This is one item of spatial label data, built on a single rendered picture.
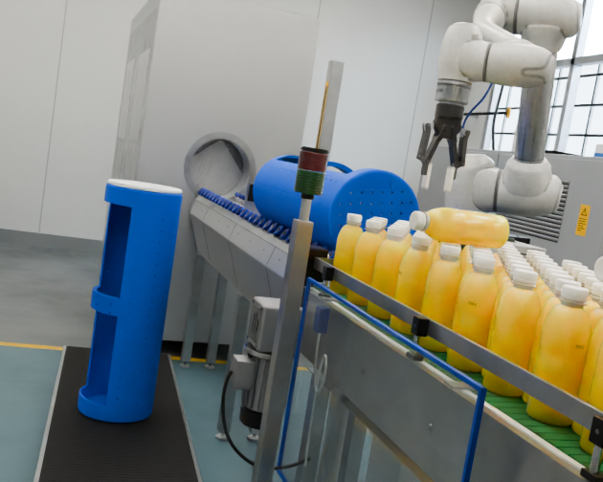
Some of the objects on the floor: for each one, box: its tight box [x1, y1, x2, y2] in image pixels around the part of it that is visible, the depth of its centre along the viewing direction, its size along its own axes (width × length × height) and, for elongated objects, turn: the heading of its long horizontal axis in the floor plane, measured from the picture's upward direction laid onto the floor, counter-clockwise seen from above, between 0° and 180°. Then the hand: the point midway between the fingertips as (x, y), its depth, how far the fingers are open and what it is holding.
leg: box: [179, 253, 205, 368], centre depth 411 cm, size 6×6×63 cm
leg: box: [204, 272, 228, 369], centre depth 416 cm, size 6×6×63 cm
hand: (437, 179), depth 204 cm, fingers open, 6 cm apart
